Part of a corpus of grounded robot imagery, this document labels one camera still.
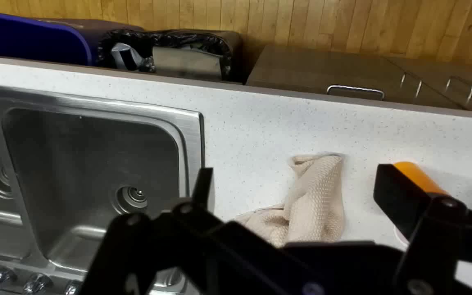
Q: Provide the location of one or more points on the blue plastic bin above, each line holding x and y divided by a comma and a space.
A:
34, 38

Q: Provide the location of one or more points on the chrome sink faucet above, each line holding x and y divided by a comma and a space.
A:
34, 282

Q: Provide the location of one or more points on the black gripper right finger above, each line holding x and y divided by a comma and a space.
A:
439, 239

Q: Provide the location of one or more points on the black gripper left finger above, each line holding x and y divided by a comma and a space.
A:
155, 251

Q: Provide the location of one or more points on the stainless steel double sink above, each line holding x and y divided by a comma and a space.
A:
83, 174

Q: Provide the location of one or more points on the bin with black bag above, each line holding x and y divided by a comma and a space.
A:
188, 54

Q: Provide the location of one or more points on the beige waffle towel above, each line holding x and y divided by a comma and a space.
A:
316, 202

